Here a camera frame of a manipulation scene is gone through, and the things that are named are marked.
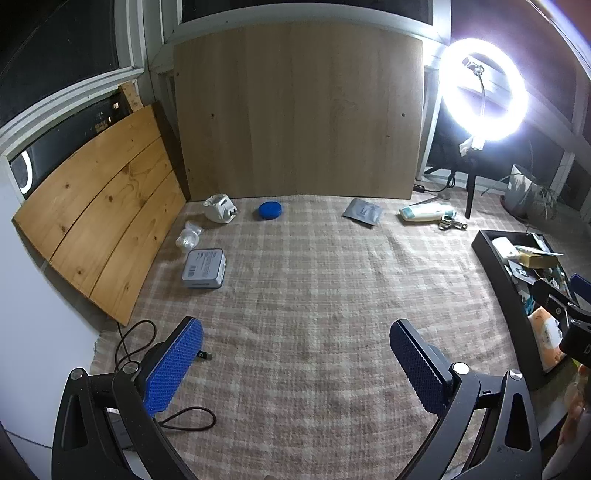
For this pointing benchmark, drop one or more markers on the yellow flat box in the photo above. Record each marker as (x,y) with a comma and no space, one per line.
(535,261)

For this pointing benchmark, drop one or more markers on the grey flat box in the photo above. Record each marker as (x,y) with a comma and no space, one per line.
(203,270)

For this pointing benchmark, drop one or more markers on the pine wood board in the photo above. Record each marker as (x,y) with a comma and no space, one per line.
(106,221)

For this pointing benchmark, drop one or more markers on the black rectangular container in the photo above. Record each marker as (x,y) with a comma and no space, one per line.
(503,277)

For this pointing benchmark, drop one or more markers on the green spiky plant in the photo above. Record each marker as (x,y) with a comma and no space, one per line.
(545,196)

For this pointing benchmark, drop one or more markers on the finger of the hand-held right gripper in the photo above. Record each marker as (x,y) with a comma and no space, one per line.
(554,295)
(581,288)

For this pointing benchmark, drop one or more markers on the narrow wooden slat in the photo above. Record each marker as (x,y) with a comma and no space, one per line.
(131,97)

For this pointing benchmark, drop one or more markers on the orange tissue packet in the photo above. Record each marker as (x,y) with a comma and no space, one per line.
(545,337)

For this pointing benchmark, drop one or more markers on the white plug adapter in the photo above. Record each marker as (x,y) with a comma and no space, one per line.
(220,208)

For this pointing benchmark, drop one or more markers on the white crumpled tissue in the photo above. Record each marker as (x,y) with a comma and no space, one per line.
(470,145)

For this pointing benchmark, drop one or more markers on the black light stand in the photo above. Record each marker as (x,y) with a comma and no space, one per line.
(472,184)

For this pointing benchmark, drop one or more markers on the blue round tape measure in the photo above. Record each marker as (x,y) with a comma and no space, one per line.
(270,209)

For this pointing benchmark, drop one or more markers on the silver foil pouch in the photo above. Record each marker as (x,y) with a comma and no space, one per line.
(363,212)

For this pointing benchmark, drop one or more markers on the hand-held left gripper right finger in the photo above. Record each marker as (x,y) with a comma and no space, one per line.
(415,364)

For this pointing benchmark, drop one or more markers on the light plywood panel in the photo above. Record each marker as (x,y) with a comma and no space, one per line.
(300,115)

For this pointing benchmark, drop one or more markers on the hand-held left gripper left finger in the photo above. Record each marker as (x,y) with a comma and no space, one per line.
(173,364)

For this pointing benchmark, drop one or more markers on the beige checked blanket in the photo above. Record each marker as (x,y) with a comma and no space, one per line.
(314,300)

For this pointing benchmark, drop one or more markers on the white small box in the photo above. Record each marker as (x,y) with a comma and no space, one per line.
(504,247)

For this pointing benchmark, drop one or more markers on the clear plastic bag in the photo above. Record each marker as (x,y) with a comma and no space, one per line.
(189,236)

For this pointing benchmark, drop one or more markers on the white plant pot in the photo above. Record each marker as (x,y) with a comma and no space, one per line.
(517,194)

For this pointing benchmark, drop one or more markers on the white squeeze tube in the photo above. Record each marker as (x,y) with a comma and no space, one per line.
(425,213)

